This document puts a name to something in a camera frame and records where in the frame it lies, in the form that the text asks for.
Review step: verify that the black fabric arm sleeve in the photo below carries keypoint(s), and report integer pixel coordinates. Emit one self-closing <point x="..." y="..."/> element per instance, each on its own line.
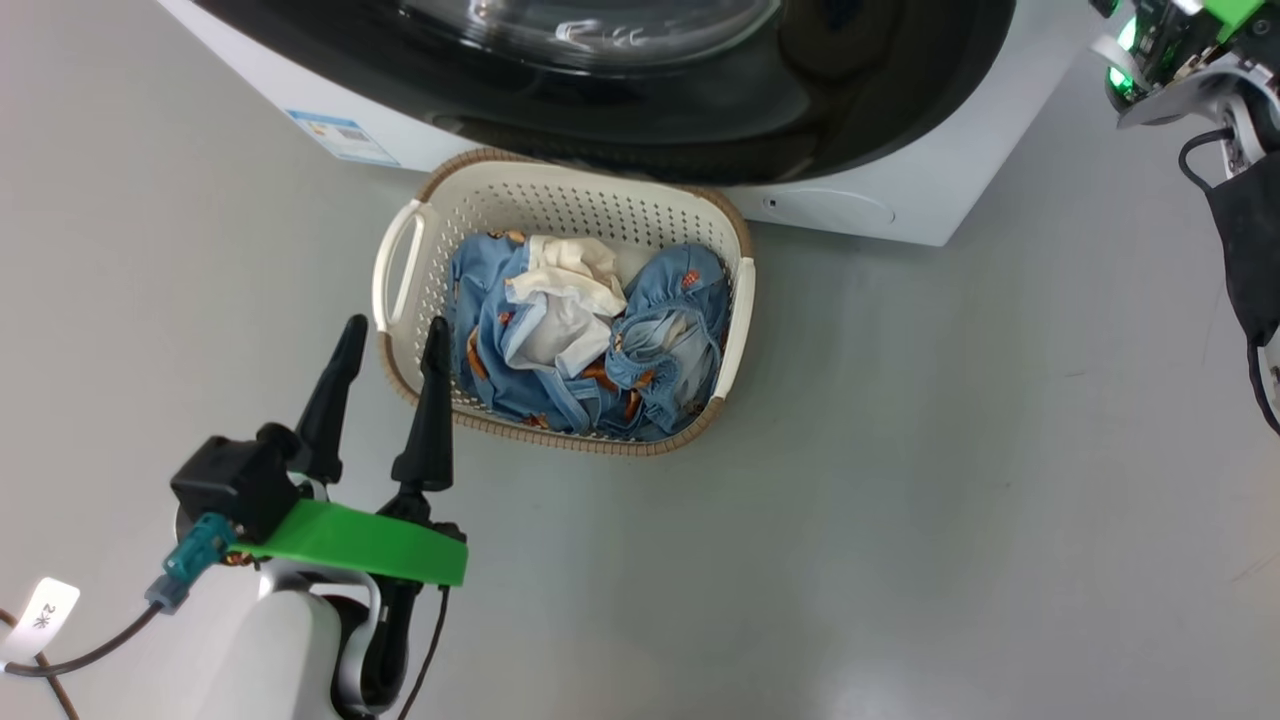
<point x="1255" y="240"/>

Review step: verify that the round white filter cover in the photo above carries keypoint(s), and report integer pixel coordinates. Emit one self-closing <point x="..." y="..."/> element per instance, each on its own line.
<point x="830" y="208"/>

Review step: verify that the cream perforated laundry basket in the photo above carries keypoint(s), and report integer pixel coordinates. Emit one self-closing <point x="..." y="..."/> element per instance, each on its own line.
<point x="560" y="200"/>

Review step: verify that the blue energy label sticker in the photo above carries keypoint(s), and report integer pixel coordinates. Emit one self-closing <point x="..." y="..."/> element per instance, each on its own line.
<point x="345" y="137"/>

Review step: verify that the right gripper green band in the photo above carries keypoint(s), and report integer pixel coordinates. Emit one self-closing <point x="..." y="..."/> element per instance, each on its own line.
<point x="1160" y="40"/>

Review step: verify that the black glass washing machine door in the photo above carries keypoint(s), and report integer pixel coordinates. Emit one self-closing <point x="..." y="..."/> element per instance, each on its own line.
<point x="700" y="110"/>

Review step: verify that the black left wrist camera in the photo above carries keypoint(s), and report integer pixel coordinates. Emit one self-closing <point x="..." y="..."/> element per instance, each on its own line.
<point x="235" y="480"/>

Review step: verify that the white front-load washing machine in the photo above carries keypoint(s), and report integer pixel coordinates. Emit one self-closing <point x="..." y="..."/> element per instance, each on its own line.
<point x="960" y="120"/>

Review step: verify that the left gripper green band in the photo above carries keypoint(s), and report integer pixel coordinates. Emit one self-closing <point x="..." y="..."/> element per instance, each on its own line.
<point x="380" y="545"/>

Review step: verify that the blue cartoon print garment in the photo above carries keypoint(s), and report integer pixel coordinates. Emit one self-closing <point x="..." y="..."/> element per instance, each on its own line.
<point x="670" y="340"/>

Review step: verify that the white cream garment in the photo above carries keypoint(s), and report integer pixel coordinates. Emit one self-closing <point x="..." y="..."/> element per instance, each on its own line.
<point x="565" y="310"/>

